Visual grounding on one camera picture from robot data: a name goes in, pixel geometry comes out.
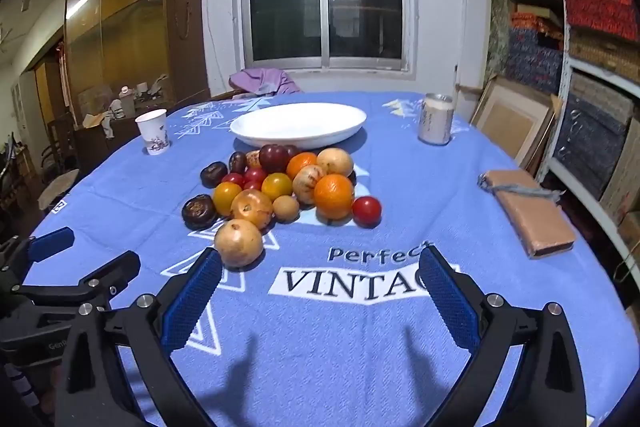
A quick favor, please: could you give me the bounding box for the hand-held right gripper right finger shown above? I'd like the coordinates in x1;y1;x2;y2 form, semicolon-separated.
418;244;588;427

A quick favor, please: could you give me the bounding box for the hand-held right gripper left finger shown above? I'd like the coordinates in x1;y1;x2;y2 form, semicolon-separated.
54;247;224;427

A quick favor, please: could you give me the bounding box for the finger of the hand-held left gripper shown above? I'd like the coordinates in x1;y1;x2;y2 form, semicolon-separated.
0;227;76;288
12;250;142;310

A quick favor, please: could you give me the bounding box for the large tan round fruit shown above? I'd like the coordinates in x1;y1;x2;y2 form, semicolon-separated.
214;218;264;269

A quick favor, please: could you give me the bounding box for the orange-yellow cherry tomato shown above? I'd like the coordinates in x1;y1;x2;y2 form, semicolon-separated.
212;181;243;218

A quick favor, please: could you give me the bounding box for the orange-tan round fruit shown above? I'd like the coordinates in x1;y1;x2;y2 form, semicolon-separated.
230;188;274;229

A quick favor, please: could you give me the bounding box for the small tan fruit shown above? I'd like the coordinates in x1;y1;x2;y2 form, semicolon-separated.
272;195;300;223

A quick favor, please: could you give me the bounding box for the yellow cherry tomato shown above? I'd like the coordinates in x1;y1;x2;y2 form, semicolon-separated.
261;173;294;202

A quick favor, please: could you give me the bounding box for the large orange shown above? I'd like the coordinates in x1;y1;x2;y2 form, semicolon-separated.
314;174;355;220

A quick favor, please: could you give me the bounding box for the tan fruit with red marks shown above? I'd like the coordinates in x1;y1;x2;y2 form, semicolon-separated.
292;164;331;206

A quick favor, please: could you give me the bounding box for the small orange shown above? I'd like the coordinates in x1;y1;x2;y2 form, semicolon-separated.
286;152;319;180

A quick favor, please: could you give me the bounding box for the white oval plate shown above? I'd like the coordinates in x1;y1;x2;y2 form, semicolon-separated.
230;103;368;150

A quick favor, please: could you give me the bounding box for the person's left forearm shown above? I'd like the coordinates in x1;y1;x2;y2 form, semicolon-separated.
6;357;43;427

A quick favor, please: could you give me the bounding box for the round wooden stool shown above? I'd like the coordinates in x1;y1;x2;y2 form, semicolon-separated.
37;169;81;210

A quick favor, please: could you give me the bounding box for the blue printed blanket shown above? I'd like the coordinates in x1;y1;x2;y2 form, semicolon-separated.
22;92;631;427

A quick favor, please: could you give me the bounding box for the tan zip pouch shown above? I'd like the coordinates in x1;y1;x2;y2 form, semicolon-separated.
477;169;578;260

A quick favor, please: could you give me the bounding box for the white paper cup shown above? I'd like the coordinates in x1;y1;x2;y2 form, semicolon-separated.
135;109;171;156

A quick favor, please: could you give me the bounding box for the silver drink can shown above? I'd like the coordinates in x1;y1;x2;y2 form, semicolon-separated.
418;93;455;146

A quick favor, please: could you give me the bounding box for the wooden chair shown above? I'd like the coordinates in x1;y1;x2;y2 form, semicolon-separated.
210;87;261;100

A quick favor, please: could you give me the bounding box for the purple cloth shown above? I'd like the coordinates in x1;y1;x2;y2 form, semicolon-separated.
229;68;303;96

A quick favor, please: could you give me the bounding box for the wooden glass-door cabinet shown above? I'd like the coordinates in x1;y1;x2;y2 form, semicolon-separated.
62;0;211;128

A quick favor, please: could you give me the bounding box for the white panel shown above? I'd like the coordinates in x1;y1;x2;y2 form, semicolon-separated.
462;0;493;90

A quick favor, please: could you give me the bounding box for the white metal shelf rack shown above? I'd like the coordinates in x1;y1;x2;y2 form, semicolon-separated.
542;0;640;278

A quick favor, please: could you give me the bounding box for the wooden picture frame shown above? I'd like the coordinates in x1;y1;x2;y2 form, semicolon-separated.
470;77;556;168

